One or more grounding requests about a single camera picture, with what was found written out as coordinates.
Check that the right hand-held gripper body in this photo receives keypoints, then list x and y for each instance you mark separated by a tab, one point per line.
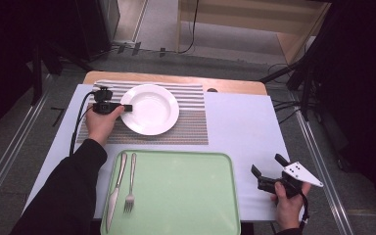
298	174

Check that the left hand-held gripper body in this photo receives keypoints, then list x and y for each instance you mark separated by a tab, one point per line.
103	107

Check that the white deep plate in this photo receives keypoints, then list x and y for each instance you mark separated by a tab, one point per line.
150	109

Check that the silver fork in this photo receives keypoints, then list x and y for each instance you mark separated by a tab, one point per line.
131	182

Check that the light green tray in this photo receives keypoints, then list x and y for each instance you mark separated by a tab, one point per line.
182	192

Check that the silver table knife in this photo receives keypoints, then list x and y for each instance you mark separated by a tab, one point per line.
116	192

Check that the person's left hand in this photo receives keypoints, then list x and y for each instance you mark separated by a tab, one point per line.
101	127

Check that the person's right hand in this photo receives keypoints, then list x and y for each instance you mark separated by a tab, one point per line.
290	210

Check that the white table cloth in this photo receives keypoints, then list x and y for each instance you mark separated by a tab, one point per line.
241	130

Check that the wooden table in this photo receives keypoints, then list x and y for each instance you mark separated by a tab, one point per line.
176	78

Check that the striped grey placemat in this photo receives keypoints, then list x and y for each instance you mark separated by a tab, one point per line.
192	127

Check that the black metal stand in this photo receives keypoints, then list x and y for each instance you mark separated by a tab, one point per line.
37	75

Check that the black cabinet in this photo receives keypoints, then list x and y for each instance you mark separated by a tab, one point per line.
93	26

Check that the black tripod stand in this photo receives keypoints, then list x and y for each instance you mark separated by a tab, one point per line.
290	70

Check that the wooden shelf unit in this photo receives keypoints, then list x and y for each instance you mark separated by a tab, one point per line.
241	16

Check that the metal floor rail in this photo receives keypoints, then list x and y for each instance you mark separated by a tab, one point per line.
9	153
311	140

